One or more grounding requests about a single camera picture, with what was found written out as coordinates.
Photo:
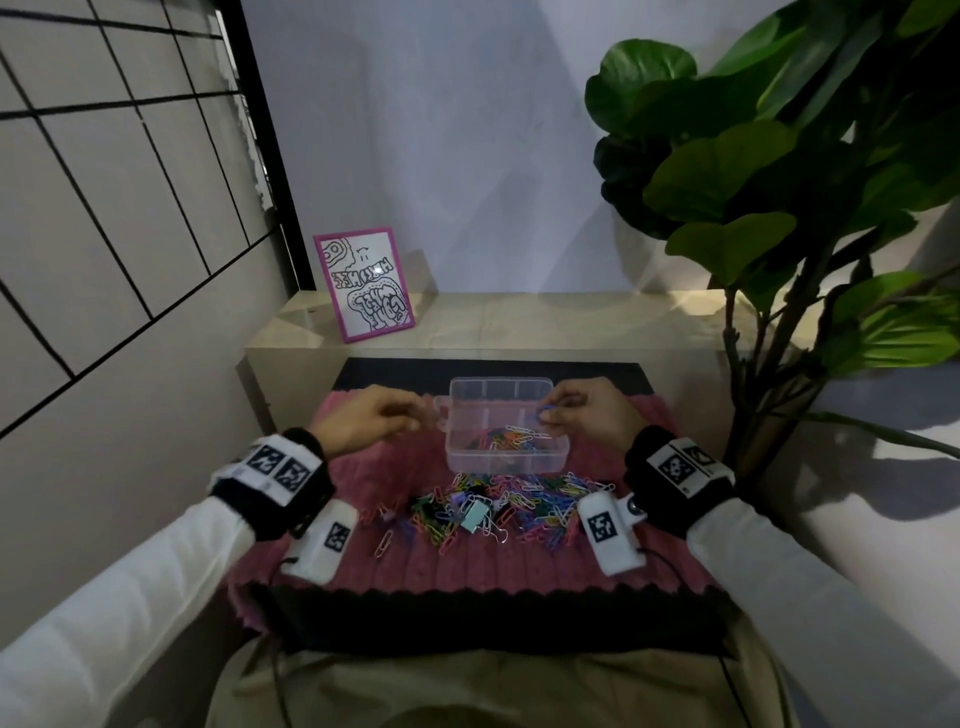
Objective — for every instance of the black right wristband with markers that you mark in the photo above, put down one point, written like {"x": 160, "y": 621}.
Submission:
{"x": 679, "y": 476}

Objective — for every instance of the green leafy plant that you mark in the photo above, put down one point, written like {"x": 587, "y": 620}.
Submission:
{"x": 750, "y": 165}

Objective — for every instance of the person's right forearm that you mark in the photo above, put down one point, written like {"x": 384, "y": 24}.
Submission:
{"x": 825, "y": 622}

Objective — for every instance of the person's olive trousers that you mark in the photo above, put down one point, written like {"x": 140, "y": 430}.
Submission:
{"x": 487, "y": 690}

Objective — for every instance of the person's right hand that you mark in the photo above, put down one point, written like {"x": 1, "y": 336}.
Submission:
{"x": 596, "y": 416}

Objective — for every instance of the beige wooden shelf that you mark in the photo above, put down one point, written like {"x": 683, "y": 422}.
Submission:
{"x": 562, "y": 322}

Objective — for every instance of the black left wristband with markers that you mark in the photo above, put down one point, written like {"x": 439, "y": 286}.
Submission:
{"x": 270, "y": 480}

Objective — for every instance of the transparent storage box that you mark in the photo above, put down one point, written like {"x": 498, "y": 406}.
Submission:
{"x": 487, "y": 405}

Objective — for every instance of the person's left forearm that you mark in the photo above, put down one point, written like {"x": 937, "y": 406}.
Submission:
{"x": 112, "y": 622}

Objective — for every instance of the pink ribbed mat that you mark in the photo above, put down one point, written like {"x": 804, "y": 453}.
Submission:
{"x": 465, "y": 570}

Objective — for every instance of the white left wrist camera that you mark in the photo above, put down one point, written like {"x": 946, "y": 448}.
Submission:
{"x": 326, "y": 544}

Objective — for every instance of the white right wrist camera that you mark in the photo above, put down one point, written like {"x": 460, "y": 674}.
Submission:
{"x": 609, "y": 532}

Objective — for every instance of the pink framed drawing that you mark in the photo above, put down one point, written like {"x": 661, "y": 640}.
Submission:
{"x": 365, "y": 285}

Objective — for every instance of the mint green binder clip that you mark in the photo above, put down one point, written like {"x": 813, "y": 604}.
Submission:
{"x": 474, "y": 516}

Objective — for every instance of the pile of colourful paper clips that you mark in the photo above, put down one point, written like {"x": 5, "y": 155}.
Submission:
{"x": 517, "y": 510}
{"x": 514, "y": 441}

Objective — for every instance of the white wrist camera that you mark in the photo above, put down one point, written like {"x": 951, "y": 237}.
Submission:
{"x": 609, "y": 532}
{"x": 326, "y": 544}

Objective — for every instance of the person's left hand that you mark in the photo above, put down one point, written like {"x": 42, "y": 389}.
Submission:
{"x": 364, "y": 416}

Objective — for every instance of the black wristband with markers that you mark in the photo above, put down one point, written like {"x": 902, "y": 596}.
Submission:
{"x": 270, "y": 480}
{"x": 679, "y": 476}

